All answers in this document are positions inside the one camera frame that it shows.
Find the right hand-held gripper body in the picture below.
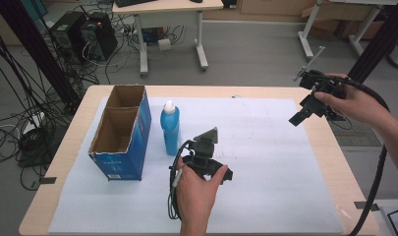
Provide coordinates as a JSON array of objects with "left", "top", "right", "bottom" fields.
[{"left": 293, "top": 45, "right": 348, "bottom": 121}]

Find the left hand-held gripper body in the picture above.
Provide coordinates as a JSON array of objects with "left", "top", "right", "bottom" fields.
[{"left": 182, "top": 127, "right": 224, "bottom": 181}]

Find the blue bottle with white cap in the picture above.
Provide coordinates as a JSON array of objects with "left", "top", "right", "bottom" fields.
[{"left": 159, "top": 99, "right": 181, "bottom": 157}]

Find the blue cardboard box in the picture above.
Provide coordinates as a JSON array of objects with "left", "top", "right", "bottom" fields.
[{"left": 87, "top": 85, "right": 152, "bottom": 182}]

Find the person's left hand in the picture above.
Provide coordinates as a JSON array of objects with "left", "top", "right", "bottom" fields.
[{"left": 175, "top": 163, "right": 229, "bottom": 219}]

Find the person's right hand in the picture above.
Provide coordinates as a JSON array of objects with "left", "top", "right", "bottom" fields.
[{"left": 313, "top": 73, "right": 393, "bottom": 131}]

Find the white paper table sheet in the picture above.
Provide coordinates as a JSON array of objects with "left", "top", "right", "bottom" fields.
[{"left": 48, "top": 95, "right": 346, "bottom": 235}]

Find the grey floor mat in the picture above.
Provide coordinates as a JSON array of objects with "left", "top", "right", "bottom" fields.
[{"left": 327, "top": 117, "right": 383, "bottom": 149}]

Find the small white box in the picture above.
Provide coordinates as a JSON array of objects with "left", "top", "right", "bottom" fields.
[{"left": 157, "top": 37, "right": 173, "bottom": 52}]

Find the white-legged wooden desk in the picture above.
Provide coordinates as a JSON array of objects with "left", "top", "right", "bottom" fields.
[{"left": 111, "top": 0, "right": 225, "bottom": 80}]

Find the black computer tower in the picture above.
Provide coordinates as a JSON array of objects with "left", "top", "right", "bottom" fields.
[
  {"left": 48, "top": 11, "right": 88, "bottom": 64},
  {"left": 80, "top": 12, "right": 119, "bottom": 62}
]

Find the black keyboard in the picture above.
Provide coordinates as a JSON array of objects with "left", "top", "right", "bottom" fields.
[{"left": 114, "top": 0, "right": 159, "bottom": 9}]

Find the white power strip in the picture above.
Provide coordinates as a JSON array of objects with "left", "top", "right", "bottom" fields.
[{"left": 22, "top": 111, "right": 46, "bottom": 136}]

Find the white desk frame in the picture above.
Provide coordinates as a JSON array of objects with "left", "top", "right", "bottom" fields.
[{"left": 297, "top": 0, "right": 398, "bottom": 61}]

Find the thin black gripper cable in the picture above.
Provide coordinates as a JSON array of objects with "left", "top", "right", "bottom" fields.
[{"left": 167, "top": 140, "right": 195, "bottom": 221}]

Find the black metal frame post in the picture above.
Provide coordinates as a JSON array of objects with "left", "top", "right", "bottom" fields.
[
  {"left": 346, "top": 0, "right": 398, "bottom": 85},
  {"left": 0, "top": 0, "right": 84, "bottom": 114}
]

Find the thick black gripper cable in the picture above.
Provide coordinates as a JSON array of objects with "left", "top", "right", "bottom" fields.
[{"left": 313, "top": 74, "right": 391, "bottom": 236}]

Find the tangle of black floor cables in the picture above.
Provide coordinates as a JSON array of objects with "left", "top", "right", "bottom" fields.
[{"left": 0, "top": 13, "right": 101, "bottom": 192}]

